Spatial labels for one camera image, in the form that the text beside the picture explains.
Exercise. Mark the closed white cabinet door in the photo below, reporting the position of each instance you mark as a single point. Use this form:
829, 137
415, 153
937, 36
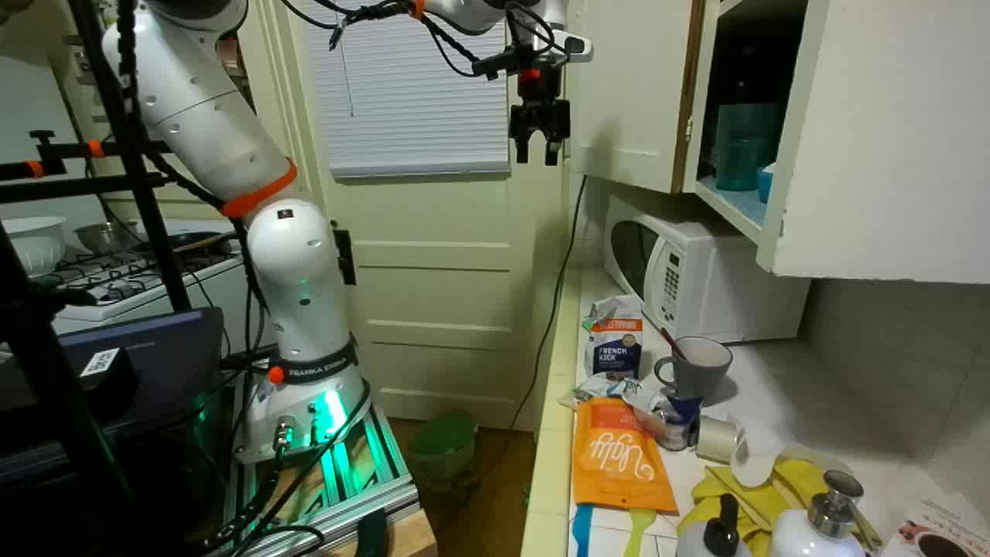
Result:
627, 98

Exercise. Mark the orange snack bag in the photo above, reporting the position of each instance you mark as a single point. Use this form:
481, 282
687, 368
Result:
615, 463

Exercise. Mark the black pump bottle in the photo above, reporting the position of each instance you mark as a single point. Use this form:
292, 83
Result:
717, 535

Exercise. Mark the white microwave oven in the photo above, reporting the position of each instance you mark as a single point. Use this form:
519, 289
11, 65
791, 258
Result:
696, 277

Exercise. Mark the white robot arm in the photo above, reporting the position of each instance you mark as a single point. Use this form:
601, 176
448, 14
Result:
165, 56

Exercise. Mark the white blue carton box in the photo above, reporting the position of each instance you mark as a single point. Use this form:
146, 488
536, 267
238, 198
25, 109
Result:
612, 335

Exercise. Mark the green bucket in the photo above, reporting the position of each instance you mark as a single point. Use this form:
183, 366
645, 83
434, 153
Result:
444, 450

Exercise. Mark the teal container in cabinet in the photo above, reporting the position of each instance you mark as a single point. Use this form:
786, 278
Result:
744, 143

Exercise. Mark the open white cabinet door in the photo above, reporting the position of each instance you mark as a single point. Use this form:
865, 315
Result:
883, 169

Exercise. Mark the yellow cloth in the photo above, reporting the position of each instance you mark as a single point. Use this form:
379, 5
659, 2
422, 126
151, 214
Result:
791, 488

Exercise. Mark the white roll of tape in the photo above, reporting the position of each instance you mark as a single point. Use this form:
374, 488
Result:
718, 436

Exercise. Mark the small blue white container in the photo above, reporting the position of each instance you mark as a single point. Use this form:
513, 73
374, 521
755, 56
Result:
683, 421

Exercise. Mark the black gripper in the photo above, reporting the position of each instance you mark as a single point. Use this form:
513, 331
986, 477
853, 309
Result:
538, 109

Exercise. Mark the white red printed package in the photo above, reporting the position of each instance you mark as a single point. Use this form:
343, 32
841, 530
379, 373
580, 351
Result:
937, 530

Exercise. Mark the white soap dispenser bottle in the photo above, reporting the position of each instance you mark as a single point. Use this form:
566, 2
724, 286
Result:
822, 530

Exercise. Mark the grey ceramic mug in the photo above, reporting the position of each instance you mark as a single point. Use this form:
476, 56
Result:
695, 368

